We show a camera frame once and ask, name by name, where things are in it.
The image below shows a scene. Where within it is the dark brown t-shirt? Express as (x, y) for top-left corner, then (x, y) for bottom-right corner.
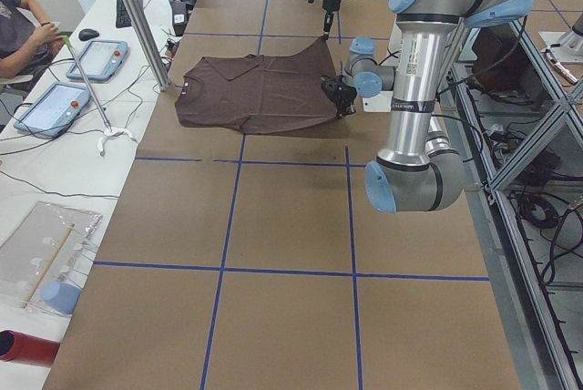
(175, 38), (336, 135)

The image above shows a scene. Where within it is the black keyboard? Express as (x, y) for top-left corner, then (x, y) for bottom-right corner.
(115, 0), (145, 29)

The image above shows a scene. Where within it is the far blue teach pendant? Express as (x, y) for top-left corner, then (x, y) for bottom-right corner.
(74, 39), (129, 82)

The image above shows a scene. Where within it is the blue teach pendant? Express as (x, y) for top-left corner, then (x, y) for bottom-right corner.
(14, 82), (90, 139)
(74, 39), (129, 82)

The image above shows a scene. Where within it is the metal reacher grabber tool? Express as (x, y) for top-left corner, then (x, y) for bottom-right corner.
(62, 36), (138, 157)

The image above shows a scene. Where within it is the black computer mouse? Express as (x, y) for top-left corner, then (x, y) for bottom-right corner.
(77, 28), (100, 42)

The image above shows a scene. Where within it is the near blue teach pendant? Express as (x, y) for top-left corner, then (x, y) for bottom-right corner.
(14, 82), (90, 139)

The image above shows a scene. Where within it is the seated person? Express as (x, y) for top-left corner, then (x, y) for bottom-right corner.
(1, 0), (65, 79)

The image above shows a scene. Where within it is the grey cardboard sheet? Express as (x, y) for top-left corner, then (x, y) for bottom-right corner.
(1, 201), (103, 307)

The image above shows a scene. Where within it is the clear acrylic rack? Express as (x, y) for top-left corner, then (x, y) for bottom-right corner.
(15, 226), (98, 316)

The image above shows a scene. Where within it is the blue plastic cup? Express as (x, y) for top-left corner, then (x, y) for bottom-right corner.
(41, 281), (82, 315)

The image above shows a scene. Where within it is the wooden dowel stick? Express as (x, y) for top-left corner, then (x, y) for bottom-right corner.
(20, 222), (76, 309)

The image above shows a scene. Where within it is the red cylinder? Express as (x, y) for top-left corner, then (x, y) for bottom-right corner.
(1, 330), (60, 367)

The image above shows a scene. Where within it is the aluminium frame rail structure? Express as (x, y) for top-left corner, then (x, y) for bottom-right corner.
(440, 11), (582, 389)

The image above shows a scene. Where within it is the aluminium frame post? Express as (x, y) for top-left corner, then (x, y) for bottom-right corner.
(123, 0), (170, 91)

